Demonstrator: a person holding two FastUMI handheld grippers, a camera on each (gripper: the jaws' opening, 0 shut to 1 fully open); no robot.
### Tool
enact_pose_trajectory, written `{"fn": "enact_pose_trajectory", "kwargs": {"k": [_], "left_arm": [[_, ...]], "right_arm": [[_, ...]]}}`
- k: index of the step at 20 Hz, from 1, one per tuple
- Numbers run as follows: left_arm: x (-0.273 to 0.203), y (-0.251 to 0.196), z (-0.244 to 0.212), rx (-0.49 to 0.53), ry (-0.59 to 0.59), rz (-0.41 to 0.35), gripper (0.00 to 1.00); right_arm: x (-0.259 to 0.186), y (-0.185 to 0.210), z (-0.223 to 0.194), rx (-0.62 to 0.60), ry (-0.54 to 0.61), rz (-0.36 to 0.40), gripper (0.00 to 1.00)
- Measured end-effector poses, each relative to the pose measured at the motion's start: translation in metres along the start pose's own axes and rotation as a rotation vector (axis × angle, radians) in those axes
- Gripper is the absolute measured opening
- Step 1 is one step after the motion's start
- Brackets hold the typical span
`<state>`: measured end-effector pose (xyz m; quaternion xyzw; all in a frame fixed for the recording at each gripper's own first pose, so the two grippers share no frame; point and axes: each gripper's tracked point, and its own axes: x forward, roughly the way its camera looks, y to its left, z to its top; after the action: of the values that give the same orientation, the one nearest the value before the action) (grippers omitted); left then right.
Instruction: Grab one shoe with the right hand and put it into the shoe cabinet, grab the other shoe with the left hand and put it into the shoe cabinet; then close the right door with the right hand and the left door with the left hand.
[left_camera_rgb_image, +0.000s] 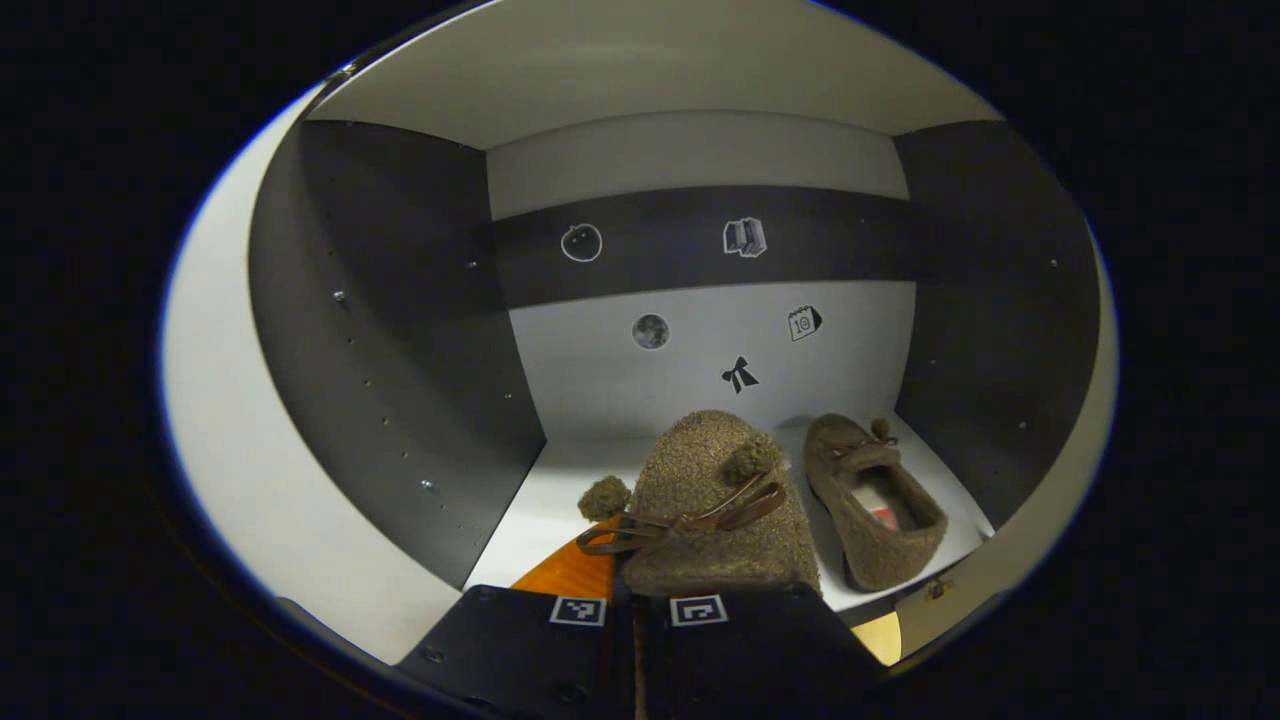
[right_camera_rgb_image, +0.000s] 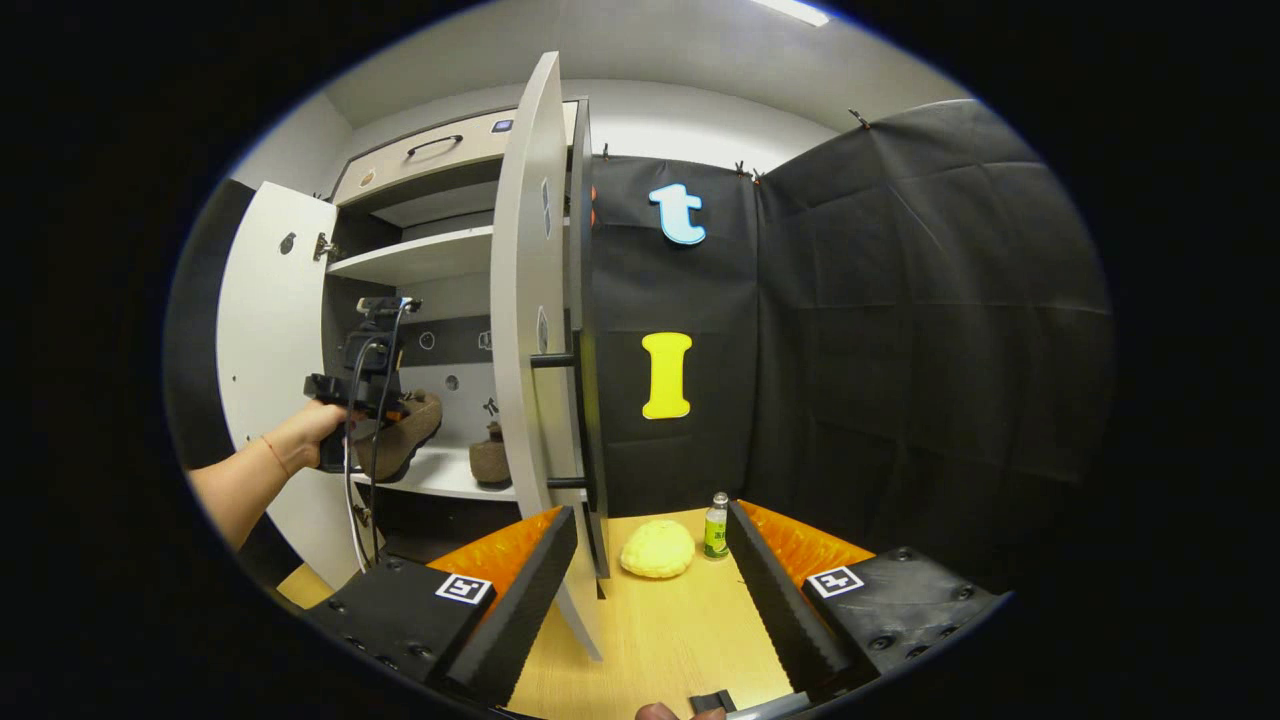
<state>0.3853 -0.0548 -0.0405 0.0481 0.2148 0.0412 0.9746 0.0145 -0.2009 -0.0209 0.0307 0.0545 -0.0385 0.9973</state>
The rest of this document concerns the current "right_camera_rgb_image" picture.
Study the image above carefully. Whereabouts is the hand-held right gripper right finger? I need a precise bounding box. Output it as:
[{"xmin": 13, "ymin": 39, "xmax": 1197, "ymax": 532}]
[{"xmin": 726, "ymin": 499, "xmax": 1008, "ymax": 701}]

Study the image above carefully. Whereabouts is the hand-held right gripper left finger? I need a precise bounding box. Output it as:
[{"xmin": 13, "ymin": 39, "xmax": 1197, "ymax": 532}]
[{"xmin": 305, "ymin": 505, "xmax": 581, "ymax": 709}]

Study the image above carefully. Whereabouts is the brown suede shoe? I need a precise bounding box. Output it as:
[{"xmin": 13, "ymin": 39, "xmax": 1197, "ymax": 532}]
[
  {"xmin": 469, "ymin": 422, "xmax": 513, "ymax": 488},
  {"xmin": 355, "ymin": 392, "xmax": 444, "ymax": 484}
]

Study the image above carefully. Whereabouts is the white cabinet door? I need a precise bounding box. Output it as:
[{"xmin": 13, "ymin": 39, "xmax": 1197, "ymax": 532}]
[
  {"xmin": 490, "ymin": 52, "xmax": 604, "ymax": 661},
  {"xmin": 215, "ymin": 180, "xmax": 366, "ymax": 591}
]

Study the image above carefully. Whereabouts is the white shoe cabinet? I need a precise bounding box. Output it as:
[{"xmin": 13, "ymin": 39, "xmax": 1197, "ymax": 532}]
[{"xmin": 215, "ymin": 52, "xmax": 613, "ymax": 661}]

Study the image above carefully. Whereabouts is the beige cabinet drawer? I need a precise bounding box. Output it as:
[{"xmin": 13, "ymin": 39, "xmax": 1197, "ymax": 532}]
[{"xmin": 330, "ymin": 100, "xmax": 581, "ymax": 209}]

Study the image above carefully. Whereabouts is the yellow bun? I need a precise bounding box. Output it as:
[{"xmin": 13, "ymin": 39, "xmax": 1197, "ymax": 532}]
[{"xmin": 620, "ymin": 518, "xmax": 696, "ymax": 579}]

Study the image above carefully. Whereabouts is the ceiling light strip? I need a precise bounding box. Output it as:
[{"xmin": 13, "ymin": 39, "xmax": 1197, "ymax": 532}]
[{"xmin": 750, "ymin": 0, "xmax": 831, "ymax": 27}]

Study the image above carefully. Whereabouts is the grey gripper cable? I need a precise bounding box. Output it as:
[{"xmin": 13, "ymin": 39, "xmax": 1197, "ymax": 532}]
[{"xmin": 343, "ymin": 300, "xmax": 413, "ymax": 573}]

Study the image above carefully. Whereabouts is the black door handle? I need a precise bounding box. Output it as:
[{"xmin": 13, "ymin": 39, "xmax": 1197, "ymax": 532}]
[{"xmin": 530, "ymin": 345, "xmax": 606, "ymax": 496}]

